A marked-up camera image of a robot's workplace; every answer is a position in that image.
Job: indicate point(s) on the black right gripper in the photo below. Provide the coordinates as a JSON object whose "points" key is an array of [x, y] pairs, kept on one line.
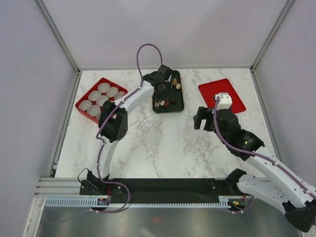
{"points": [[203, 113]]}

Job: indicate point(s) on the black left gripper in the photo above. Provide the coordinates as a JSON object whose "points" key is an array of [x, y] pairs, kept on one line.
{"points": [[165, 96]]}

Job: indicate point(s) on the metal tongs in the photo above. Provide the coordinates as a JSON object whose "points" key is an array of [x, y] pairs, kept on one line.
{"points": [[163, 91]]}

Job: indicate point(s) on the dark brown square chocolate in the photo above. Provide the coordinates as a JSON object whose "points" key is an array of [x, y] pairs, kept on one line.
{"points": [[166, 105]]}

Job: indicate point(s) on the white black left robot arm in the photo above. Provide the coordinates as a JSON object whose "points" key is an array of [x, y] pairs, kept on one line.
{"points": [[113, 126]]}

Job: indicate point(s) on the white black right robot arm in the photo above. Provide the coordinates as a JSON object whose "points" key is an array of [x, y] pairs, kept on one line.
{"points": [[291, 195]]}

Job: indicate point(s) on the red chocolate box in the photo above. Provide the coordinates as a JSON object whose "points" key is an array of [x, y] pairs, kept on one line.
{"points": [[95, 87]]}

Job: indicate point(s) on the dark green tray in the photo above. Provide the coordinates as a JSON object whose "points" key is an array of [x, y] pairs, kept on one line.
{"points": [[175, 93]]}

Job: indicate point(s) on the white paper cup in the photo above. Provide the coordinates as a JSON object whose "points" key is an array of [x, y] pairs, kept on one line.
{"points": [[119, 95], [94, 95], [101, 100], [85, 105], [112, 91], [93, 110], [103, 87]]}

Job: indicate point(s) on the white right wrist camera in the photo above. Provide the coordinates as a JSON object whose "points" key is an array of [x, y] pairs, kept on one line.
{"points": [[223, 100]]}

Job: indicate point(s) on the white slotted cable duct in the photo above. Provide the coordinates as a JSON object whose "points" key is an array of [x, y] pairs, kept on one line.
{"points": [[94, 202]]}

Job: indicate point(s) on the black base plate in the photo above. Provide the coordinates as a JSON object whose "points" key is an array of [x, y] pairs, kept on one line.
{"points": [[178, 190]]}

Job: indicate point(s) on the aluminium frame rail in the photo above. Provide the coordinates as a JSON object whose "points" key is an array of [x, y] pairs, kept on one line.
{"points": [[58, 187]]}

